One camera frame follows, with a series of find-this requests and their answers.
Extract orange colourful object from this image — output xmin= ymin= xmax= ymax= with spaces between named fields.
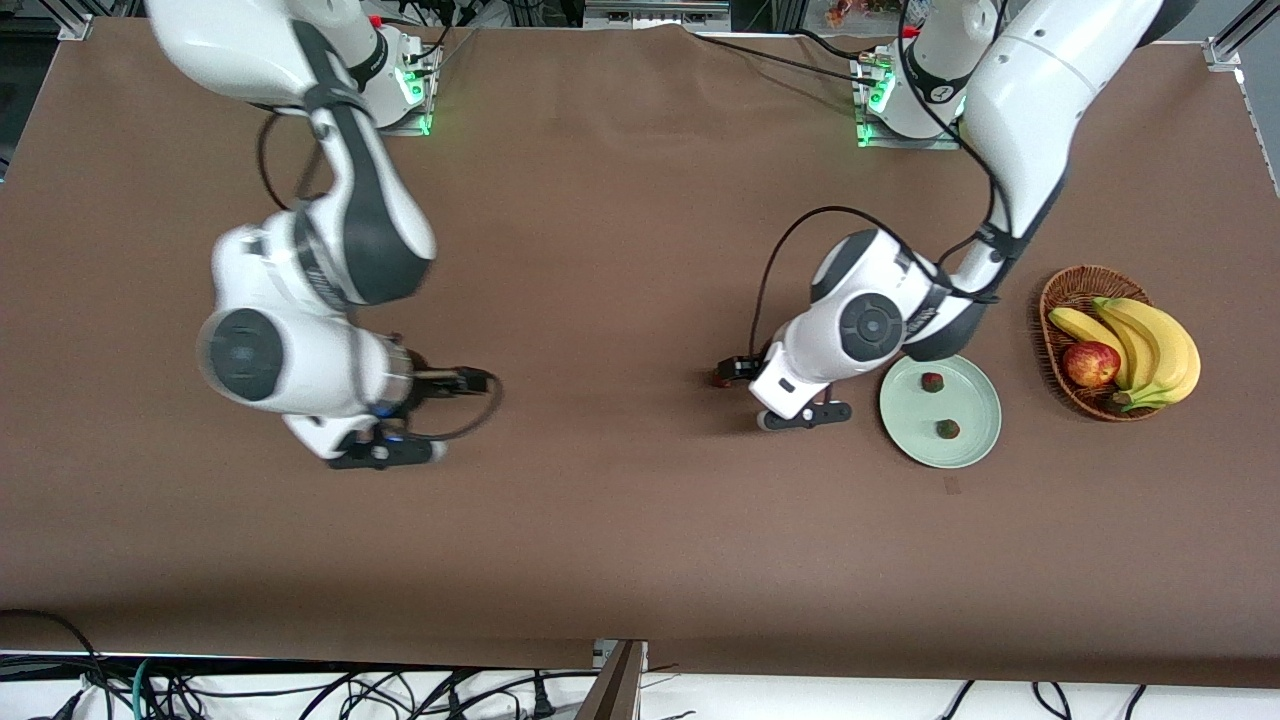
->
xmin=825 ymin=0 xmax=906 ymax=28

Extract small yellow banana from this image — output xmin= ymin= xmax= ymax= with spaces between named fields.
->
xmin=1048 ymin=306 xmax=1131 ymax=389

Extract black looped floor cable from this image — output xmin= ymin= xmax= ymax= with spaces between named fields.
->
xmin=0 ymin=608 xmax=109 ymax=720

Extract light green round plate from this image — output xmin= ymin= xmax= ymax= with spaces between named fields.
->
xmin=879 ymin=352 xmax=1002 ymax=469

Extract aluminium frame post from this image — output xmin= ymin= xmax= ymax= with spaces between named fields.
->
xmin=575 ymin=640 xmax=649 ymax=720

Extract brown wicker basket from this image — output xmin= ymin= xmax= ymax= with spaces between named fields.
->
xmin=1039 ymin=264 xmax=1166 ymax=423

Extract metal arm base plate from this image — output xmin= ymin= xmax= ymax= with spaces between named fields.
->
xmin=375 ymin=40 xmax=436 ymax=137
xmin=853 ymin=55 xmax=964 ymax=152

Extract red apple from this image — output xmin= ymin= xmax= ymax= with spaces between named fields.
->
xmin=1062 ymin=341 xmax=1122 ymax=389

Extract long black base cable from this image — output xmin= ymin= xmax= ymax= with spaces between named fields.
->
xmin=690 ymin=33 xmax=886 ymax=89

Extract brown table cloth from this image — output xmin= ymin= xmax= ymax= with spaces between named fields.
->
xmin=0 ymin=18 xmax=1280 ymax=691

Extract short black base cable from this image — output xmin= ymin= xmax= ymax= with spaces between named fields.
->
xmin=795 ymin=28 xmax=871 ymax=61

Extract silver metal box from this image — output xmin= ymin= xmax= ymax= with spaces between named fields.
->
xmin=583 ymin=0 xmax=733 ymax=31

